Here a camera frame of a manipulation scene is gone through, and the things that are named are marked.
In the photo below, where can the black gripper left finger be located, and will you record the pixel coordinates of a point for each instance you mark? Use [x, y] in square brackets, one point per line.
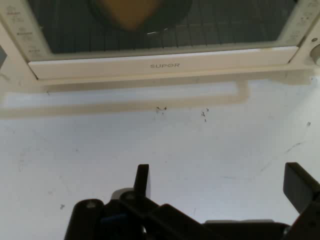
[130, 220]

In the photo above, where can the dark round baking pan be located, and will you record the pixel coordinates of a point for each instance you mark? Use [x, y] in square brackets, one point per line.
[170, 17]

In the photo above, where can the white round oven knob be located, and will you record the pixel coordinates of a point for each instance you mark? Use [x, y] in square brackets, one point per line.
[315, 55]

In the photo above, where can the yellow bread piece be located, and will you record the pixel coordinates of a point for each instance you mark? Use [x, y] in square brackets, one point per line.
[127, 13]

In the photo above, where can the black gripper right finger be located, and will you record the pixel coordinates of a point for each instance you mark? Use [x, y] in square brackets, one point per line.
[303, 190]

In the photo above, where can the white SUPOR toaster oven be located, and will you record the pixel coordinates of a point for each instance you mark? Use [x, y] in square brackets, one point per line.
[15, 75]

